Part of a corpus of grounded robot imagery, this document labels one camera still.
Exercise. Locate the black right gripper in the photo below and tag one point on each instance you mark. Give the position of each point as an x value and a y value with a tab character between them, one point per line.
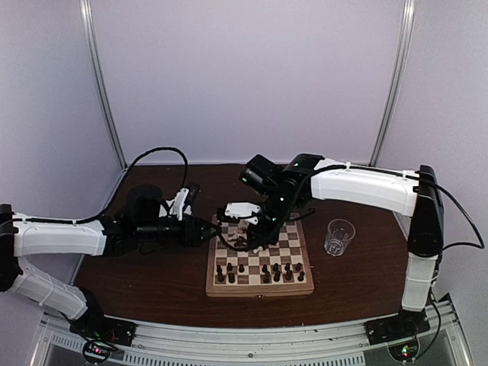
268	236

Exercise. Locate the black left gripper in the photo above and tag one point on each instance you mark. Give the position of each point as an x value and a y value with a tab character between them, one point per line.
193	239

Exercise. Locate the dark tall king piece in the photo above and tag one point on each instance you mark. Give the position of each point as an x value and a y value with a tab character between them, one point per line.
266	278

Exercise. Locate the dark bishop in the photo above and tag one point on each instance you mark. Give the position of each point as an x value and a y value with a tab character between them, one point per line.
277	276

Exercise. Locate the dark rook corner piece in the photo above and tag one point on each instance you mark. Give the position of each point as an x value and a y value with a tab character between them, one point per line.
221	278

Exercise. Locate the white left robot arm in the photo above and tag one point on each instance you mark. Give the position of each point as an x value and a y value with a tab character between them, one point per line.
145	218

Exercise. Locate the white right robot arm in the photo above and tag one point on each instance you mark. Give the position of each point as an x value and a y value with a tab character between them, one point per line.
413	194

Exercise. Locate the wooden chess board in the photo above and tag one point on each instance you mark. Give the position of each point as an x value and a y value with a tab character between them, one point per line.
291	247

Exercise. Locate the clear plastic cup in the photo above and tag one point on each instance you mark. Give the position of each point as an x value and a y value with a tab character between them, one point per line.
339	235

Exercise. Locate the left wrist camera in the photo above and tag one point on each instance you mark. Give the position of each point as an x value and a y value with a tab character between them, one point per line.
181	205

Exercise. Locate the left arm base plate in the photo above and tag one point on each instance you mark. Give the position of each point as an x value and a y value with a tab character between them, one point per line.
109	330

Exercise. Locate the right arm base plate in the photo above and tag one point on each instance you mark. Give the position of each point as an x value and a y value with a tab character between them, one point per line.
396	327

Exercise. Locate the aluminium frame post left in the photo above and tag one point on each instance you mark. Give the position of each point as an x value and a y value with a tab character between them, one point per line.
100	85

